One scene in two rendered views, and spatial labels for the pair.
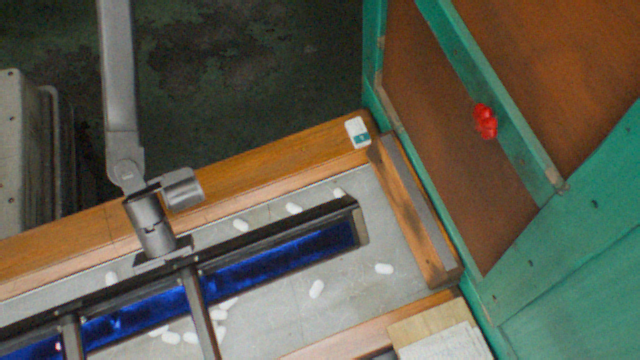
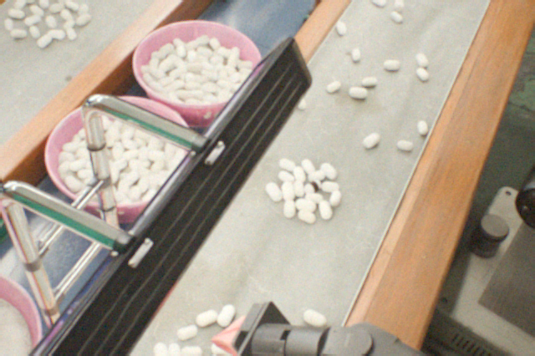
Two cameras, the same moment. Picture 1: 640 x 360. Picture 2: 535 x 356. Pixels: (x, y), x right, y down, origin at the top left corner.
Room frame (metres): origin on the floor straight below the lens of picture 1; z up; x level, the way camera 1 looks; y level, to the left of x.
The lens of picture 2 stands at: (0.50, -0.02, 1.64)
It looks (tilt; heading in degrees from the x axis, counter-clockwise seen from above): 51 degrees down; 124
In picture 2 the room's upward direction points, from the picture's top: 7 degrees clockwise
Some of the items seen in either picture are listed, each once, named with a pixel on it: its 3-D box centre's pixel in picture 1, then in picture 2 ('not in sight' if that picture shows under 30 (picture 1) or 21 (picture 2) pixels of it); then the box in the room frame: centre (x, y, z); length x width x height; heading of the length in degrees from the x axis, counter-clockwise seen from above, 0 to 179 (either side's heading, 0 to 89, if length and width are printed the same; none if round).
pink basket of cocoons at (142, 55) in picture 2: not in sight; (197, 78); (-0.20, 0.72, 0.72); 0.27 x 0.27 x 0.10
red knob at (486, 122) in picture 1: (487, 121); not in sight; (0.30, -0.20, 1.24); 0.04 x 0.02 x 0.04; 14
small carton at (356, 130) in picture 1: (357, 132); not in sight; (0.56, -0.09, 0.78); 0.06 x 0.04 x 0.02; 14
